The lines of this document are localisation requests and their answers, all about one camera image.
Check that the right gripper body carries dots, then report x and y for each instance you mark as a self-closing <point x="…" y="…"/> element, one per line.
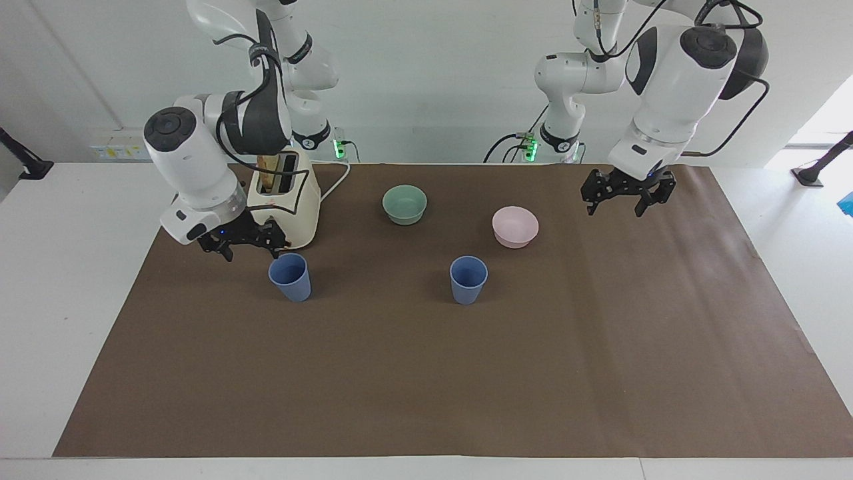
<point x="240" y="230"/>

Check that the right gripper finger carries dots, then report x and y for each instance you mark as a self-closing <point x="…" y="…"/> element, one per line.
<point x="220" y="250"/>
<point x="276" y="241"/>

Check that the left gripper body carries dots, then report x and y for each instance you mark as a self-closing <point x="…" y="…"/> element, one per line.
<point x="636" y="181"/>

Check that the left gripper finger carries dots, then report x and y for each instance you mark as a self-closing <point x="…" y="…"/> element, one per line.
<point x="660" y="193"/>
<point x="596" y="190"/>

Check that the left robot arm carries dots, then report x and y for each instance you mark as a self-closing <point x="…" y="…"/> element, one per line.
<point x="673" y="86"/>

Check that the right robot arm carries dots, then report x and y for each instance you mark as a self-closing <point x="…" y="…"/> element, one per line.
<point x="193" y="166"/>

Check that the cream toaster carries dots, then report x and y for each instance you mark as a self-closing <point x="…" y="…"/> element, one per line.
<point x="293" y="213"/>

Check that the blue cup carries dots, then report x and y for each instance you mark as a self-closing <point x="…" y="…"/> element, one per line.
<point x="291" y="280"/>
<point x="468" y="283"/>

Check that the slice of toast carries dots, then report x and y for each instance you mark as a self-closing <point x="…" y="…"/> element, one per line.
<point x="269" y="170"/>

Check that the pink bowl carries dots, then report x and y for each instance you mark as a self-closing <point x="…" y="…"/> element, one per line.
<point x="514" y="226"/>

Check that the green bowl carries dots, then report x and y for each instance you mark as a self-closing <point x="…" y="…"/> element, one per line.
<point x="404" y="203"/>

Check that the black stand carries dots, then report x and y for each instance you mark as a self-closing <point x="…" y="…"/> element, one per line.
<point x="30" y="166"/>
<point x="816" y="172"/>

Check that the blue object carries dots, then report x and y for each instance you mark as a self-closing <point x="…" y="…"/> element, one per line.
<point x="848" y="204"/>

